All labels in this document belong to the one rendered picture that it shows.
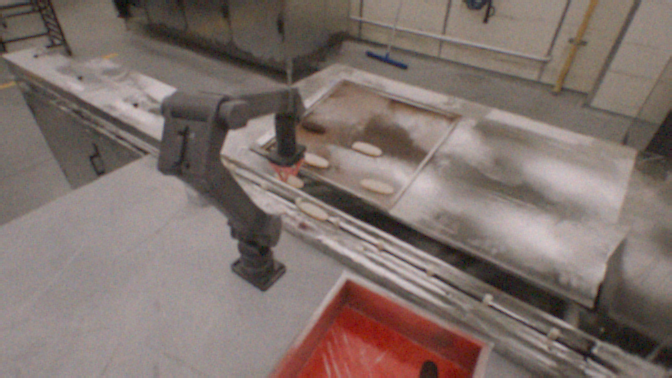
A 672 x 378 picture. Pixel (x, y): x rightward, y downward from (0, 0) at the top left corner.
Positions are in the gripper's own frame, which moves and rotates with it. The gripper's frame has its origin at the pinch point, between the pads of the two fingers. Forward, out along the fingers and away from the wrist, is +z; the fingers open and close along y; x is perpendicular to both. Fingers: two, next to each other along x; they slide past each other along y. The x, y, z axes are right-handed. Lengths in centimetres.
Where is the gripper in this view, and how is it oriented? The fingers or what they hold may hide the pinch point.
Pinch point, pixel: (288, 177)
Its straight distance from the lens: 108.4
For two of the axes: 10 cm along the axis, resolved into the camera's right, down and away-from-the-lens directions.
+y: -5.8, 5.0, -6.4
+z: -0.3, 7.7, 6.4
